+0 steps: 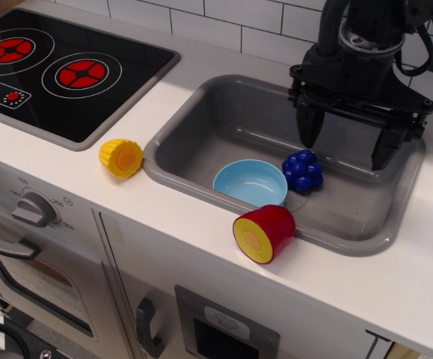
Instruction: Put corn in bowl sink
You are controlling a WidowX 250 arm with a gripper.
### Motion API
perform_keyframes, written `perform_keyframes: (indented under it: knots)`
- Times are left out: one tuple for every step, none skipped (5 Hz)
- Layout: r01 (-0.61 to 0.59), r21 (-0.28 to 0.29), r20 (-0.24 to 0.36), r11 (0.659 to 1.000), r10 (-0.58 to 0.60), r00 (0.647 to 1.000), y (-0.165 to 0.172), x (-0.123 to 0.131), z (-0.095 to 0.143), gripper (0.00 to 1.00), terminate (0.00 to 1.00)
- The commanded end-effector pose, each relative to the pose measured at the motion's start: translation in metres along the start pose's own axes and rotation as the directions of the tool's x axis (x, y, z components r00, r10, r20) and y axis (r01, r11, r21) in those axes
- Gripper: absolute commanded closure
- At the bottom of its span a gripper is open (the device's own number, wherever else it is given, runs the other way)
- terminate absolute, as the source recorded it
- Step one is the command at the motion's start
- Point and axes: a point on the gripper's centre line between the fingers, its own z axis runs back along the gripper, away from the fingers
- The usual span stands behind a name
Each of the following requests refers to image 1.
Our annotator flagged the black toy faucet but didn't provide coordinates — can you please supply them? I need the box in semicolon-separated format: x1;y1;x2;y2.
316;1;433;76

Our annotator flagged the grey oven temperature knob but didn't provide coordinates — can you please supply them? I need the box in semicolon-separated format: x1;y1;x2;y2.
11;192;56;228

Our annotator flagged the yellow toy corn piece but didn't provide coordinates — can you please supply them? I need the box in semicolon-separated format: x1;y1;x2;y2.
99;139;144;178

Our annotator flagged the grey cabinet door handle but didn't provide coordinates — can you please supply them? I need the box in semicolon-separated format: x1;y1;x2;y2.
135;298;165;358

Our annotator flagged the blue toy grape bunch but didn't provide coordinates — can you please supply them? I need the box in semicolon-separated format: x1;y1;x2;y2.
281;150;324;192

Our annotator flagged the black toy stovetop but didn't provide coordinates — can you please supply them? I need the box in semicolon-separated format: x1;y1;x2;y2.
0;9;180;151

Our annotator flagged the black cable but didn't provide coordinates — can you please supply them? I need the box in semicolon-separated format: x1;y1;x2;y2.
0;322;32;359

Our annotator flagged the grey dishwasher control panel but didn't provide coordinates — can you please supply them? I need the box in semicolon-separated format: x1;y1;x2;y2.
174;285;280;359

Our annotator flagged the light blue plastic bowl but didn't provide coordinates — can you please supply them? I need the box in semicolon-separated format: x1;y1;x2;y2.
212;159;288;207

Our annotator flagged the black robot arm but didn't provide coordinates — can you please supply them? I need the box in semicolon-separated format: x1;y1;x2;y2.
289;1;433;171

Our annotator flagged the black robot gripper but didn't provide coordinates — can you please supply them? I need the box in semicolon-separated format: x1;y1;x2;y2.
289;29;433;171

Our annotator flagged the grey oven door handle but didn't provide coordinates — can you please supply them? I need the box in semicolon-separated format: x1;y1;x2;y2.
0;226;40;260

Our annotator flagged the red and yellow toy fruit half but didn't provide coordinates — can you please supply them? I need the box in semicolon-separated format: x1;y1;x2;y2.
233;205;296;264

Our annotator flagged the grey plastic sink basin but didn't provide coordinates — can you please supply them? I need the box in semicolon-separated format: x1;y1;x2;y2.
144;75;426;257

